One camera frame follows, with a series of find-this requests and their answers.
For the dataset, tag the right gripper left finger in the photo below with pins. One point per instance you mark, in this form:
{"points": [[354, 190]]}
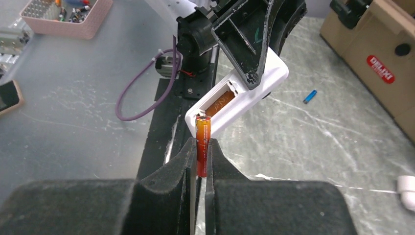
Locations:
{"points": [[162, 203]]}

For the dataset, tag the white remote control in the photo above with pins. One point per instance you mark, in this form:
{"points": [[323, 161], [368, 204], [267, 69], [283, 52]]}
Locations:
{"points": [[243, 99]]}

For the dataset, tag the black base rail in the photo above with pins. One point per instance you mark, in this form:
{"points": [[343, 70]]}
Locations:
{"points": [[168, 130]]}

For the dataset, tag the smartphone on table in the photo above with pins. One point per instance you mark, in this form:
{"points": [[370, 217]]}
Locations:
{"points": [[10, 97]]}

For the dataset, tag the pink plastic basket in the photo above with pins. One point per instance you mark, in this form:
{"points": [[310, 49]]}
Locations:
{"points": [[79, 19]]}

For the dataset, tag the tan plastic toolbox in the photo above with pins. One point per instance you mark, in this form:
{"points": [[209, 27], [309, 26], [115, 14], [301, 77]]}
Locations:
{"points": [[376, 38]]}

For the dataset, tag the white pvc elbow fitting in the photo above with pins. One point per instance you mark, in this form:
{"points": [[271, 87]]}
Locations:
{"points": [[406, 190]]}

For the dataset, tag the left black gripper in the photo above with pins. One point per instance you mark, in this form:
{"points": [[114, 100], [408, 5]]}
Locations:
{"points": [[242, 30]]}

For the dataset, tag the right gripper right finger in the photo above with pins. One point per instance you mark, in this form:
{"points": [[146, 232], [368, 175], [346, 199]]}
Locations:
{"points": [[236, 205]]}

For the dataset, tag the small blue battery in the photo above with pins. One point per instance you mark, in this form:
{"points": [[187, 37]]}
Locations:
{"points": [[310, 97]]}

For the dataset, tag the orange red AA battery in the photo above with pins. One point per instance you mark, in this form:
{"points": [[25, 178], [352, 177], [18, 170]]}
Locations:
{"points": [[203, 129]]}

